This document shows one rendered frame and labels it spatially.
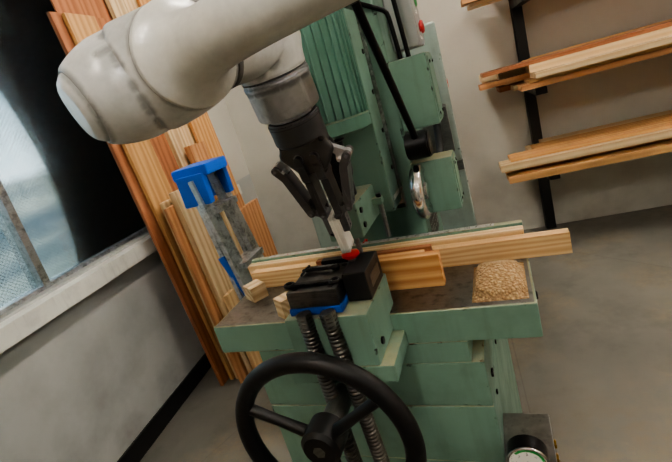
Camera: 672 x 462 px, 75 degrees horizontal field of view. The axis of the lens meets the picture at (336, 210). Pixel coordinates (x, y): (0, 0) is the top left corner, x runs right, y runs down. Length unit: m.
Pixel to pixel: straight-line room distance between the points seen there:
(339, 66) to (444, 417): 0.64
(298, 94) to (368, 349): 0.38
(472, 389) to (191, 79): 0.65
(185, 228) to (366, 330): 1.65
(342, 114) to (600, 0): 2.61
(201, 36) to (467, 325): 0.57
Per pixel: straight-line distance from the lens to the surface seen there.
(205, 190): 1.70
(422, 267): 0.80
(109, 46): 0.45
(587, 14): 3.23
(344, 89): 0.78
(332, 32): 0.79
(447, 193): 0.98
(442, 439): 0.91
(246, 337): 0.90
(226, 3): 0.37
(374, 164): 0.92
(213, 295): 2.32
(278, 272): 0.99
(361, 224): 0.83
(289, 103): 0.56
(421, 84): 0.97
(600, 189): 3.39
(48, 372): 2.03
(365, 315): 0.65
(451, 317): 0.74
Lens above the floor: 1.27
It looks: 15 degrees down
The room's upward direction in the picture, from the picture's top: 16 degrees counter-clockwise
